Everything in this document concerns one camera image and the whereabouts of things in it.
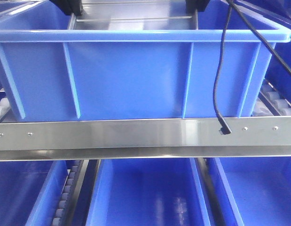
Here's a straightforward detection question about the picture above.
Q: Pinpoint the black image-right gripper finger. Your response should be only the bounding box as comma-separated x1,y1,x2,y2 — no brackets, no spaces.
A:
185,0,210,13

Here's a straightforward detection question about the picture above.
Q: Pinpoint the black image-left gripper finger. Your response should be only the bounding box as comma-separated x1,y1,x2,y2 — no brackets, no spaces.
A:
51,0,83,16

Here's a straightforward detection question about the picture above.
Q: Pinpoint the small silver metal tray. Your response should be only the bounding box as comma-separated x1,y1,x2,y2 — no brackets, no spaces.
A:
68,0,198,31

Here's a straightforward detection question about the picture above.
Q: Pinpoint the blue target plastic bin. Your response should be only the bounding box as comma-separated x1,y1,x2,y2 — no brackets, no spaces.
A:
0,0,291,122

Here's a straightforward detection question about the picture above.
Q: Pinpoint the lower steel rack beam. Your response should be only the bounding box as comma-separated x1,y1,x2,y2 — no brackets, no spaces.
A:
0,116,291,161

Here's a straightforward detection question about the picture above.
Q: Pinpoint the blue bin lower left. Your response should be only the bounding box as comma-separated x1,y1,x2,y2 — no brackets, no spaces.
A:
0,161,68,226

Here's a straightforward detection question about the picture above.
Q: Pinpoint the blue bin lower centre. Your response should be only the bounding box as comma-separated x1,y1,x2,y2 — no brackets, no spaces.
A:
86,158,213,226

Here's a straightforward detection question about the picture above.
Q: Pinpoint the blue bin lower right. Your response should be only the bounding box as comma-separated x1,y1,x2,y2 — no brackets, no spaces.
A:
207,157,291,226

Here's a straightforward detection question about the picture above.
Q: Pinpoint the black cable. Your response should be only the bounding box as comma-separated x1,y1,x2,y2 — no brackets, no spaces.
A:
213,0,291,136

